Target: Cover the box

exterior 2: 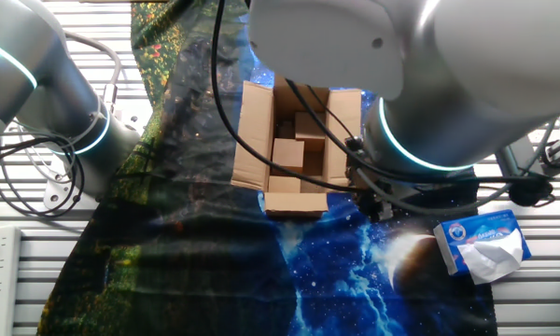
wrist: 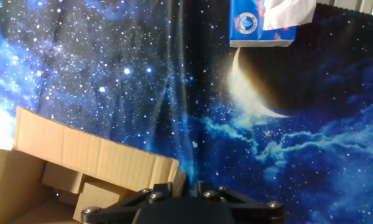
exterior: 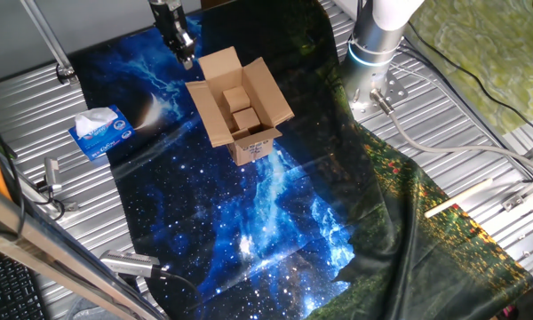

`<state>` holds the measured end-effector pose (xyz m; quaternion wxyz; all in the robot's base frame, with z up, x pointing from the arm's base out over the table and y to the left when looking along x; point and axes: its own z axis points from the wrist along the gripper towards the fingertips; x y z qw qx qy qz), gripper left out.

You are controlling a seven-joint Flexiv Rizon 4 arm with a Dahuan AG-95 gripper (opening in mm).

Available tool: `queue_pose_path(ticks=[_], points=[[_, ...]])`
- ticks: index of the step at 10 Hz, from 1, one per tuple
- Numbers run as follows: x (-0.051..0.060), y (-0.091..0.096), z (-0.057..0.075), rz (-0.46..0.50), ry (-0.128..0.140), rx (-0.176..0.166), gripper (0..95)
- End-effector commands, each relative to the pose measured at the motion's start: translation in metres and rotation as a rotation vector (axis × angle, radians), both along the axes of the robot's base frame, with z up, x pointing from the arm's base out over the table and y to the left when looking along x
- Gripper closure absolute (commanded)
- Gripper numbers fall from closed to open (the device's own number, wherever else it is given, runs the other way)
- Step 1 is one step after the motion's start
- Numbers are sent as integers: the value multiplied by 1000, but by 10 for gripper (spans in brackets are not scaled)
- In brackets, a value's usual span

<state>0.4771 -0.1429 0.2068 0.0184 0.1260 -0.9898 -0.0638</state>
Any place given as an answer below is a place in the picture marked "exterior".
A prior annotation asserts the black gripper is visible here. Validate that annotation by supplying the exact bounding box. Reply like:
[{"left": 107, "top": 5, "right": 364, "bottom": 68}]
[{"left": 153, "top": 3, "right": 197, "bottom": 71}]

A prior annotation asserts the blue tissue pack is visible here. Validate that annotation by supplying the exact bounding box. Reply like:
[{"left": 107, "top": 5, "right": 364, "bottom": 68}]
[{"left": 68, "top": 104, "right": 137, "bottom": 162}]

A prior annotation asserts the slanted metal pole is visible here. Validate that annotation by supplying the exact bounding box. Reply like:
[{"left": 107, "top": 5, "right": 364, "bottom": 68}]
[{"left": 20, "top": 0, "right": 80, "bottom": 85}]

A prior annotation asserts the blue galaxy print cloth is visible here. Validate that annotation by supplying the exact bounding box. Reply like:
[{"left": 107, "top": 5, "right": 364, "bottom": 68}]
[{"left": 68, "top": 11, "right": 356, "bottom": 320}]

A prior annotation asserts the black keyboard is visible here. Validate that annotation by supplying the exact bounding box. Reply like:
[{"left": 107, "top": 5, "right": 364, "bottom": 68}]
[{"left": 0, "top": 244, "right": 50, "bottom": 320}]

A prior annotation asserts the dark forest print cloth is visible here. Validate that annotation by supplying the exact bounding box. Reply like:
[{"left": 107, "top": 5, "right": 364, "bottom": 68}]
[{"left": 202, "top": 0, "right": 533, "bottom": 320}]

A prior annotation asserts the green yellow mat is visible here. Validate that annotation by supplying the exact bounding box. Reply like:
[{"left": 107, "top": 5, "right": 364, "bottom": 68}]
[{"left": 402, "top": 0, "right": 533, "bottom": 137}]

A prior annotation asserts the white stick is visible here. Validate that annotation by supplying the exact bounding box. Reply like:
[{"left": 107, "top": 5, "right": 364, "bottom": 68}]
[{"left": 424, "top": 177, "right": 494, "bottom": 220}]

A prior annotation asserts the metal camera mount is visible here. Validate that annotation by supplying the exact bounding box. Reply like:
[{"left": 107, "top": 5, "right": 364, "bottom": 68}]
[{"left": 15, "top": 175, "right": 80, "bottom": 213}]

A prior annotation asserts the long silver camera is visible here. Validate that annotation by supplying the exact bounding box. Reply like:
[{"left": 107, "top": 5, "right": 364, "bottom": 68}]
[{"left": 99, "top": 249, "right": 170, "bottom": 280}]

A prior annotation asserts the black camera cable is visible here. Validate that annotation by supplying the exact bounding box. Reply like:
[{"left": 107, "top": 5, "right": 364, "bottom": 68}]
[{"left": 159, "top": 268, "right": 205, "bottom": 315}]

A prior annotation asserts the aluminium frame beam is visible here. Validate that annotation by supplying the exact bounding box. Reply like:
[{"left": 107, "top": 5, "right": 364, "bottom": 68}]
[{"left": 0, "top": 177, "right": 168, "bottom": 320}]

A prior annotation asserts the thick grey cable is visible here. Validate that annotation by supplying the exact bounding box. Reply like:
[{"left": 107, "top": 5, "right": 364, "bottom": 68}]
[{"left": 369, "top": 88, "right": 533, "bottom": 177}]

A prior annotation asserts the metal bracket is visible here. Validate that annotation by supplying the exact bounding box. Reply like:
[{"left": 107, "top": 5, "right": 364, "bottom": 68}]
[{"left": 500, "top": 171, "right": 533, "bottom": 212}]

